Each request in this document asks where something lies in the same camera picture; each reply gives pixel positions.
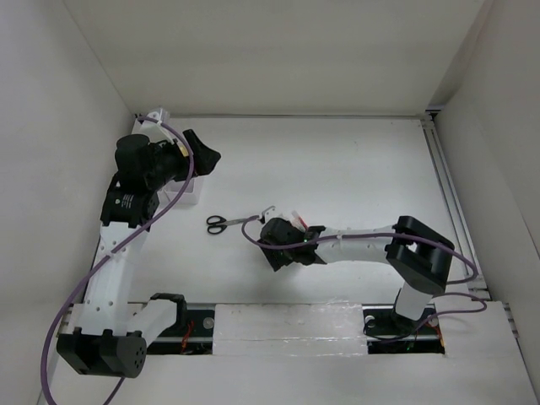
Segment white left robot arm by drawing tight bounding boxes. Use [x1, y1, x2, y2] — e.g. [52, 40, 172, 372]
[57, 129, 221, 378]

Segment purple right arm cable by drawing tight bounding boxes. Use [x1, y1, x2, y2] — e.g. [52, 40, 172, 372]
[240, 214, 489, 338]

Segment white compartment organizer box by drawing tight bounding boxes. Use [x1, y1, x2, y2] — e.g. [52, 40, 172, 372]
[159, 177, 204, 205]

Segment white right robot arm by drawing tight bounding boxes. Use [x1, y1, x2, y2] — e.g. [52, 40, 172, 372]
[257, 216, 455, 332]

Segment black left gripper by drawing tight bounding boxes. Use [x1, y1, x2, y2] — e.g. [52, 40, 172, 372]
[145, 129, 219, 189]

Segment black handled scissors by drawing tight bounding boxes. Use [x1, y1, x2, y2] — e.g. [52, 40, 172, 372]
[206, 215, 247, 235]

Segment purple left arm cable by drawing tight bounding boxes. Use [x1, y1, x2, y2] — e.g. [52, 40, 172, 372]
[41, 116, 197, 405]

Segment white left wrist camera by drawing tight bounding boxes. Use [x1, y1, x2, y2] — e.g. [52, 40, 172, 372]
[132, 107, 173, 143]

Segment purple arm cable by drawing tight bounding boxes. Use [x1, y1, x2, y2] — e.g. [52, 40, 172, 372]
[41, 116, 197, 405]
[240, 214, 489, 338]

